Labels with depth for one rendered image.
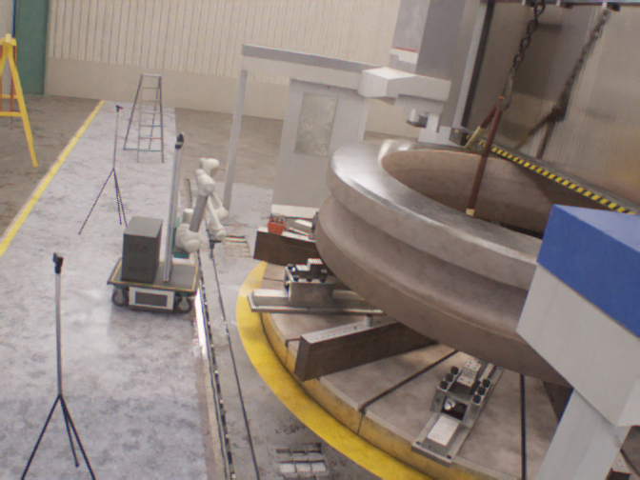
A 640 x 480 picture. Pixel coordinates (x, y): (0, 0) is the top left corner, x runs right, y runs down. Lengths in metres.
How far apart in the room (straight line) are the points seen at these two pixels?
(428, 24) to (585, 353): 7.43
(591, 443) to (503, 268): 2.96
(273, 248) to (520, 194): 3.87
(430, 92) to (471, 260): 4.57
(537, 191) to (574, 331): 7.35
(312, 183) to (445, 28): 3.34
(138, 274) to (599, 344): 5.14
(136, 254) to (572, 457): 5.01
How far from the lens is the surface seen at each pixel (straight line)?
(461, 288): 4.70
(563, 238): 1.59
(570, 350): 1.57
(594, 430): 1.55
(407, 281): 4.92
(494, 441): 4.82
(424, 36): 8.62
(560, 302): 1.60
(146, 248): 5.96
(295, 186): 9.76
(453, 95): 10.04
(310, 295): 5.78
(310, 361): 4.77
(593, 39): 7.86
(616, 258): 1.45
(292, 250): 6.86
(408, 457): 4.75
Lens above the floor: 3.00
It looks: 20 degrees down
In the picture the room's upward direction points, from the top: 10 degrees clockwise
